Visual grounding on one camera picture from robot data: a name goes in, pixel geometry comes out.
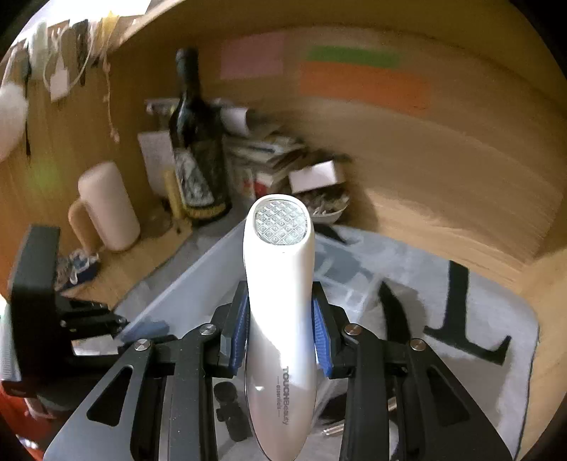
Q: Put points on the white handwritten note paper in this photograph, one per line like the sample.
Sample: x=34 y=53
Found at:
x=155 y=155

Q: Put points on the white hanging cloth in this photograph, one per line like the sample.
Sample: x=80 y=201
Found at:
x=39 y=44

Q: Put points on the white handheld beauty device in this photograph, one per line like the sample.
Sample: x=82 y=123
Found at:
x=279 y=275

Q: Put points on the white bowl of small items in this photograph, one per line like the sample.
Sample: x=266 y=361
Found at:
x=330 y=215

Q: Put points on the rolled white paper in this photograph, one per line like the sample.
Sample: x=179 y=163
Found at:
x=234 y=120

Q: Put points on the white fluffy item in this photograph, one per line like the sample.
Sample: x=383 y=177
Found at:
x=11 y=115

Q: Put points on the blue white small packet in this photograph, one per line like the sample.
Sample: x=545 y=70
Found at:
x=79 y=270

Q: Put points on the grey mat with black letters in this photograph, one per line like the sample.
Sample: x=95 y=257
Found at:
x=478 y=390

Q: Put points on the green sticky note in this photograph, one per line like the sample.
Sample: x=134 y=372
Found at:
x=354 y=57

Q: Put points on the yellow hanging item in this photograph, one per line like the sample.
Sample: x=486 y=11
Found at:
x=110 y=29

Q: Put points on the stack of books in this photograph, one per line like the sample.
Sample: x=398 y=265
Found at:
x=261 y=155

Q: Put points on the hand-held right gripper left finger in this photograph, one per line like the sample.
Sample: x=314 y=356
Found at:
x=237 y=330

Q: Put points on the dark wine bottle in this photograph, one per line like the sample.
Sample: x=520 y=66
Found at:
x=195 y=133

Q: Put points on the patterned headband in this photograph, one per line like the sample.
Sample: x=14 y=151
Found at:
x=81 y=42

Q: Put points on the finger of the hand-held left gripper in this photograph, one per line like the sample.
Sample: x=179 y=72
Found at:
x=148 y=331

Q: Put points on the orange sticky note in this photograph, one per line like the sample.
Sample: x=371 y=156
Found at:
x=363 y=86

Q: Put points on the pink sticky note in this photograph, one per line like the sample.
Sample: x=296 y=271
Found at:
x=252 y=55

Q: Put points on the yellow tube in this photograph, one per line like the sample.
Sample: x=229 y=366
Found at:
x=172 y=195

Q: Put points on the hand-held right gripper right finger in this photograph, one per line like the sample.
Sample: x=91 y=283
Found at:
x=321 y=339

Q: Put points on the clear plastic storage box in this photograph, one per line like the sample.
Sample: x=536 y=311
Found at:
x=190 y=288

